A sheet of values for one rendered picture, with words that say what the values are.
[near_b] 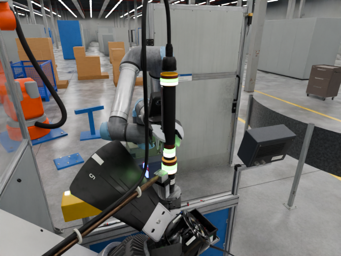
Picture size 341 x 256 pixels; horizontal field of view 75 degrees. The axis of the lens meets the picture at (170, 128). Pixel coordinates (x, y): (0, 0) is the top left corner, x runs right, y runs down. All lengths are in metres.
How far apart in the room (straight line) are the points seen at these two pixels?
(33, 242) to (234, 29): 2.57
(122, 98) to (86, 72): 8.93
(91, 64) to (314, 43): 8.59
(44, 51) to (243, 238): 7.72
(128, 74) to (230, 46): 1.90
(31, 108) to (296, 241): 4.12
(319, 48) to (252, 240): 9.11
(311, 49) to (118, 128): 9.81
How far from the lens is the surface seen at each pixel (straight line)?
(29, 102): 4.42
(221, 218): 1.51
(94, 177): 0.60
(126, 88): 0.99
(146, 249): 0.71
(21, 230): 0.69
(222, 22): 2.70
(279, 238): 2.50
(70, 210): 1.10
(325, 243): 2.66
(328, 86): 7.40
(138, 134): 0.86
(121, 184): 0.63
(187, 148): 2.87
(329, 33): 10.91
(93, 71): 9.87
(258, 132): 1.29
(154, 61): 1.06
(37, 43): 8.52
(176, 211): 0.81
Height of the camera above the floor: 1.74
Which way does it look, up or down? 23 degrees down
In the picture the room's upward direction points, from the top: straight up
